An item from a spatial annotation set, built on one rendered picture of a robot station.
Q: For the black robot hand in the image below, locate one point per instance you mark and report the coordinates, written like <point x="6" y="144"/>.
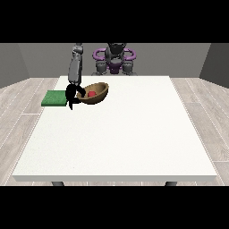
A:
<point x="71" y="92"/>

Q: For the brown wooden bowl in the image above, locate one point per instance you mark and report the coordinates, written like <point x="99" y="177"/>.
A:
<point x="100" y="94"/>

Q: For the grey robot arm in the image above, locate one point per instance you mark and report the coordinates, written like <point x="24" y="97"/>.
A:
<point x="75" y="67"/>

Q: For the green square pad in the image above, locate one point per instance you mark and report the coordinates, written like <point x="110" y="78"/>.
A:
<point x="54" y="98"/>

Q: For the small red ball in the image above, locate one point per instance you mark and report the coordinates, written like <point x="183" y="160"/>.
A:
<point x="91" y="94"/>

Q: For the grey robot trunk purple rings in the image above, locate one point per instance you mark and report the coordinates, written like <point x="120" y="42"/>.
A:
<point x="114" y="62"/>

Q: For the dark table leg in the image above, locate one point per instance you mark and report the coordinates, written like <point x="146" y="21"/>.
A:
<point x="57" y="183"/>
<point x="171" y="183"/>

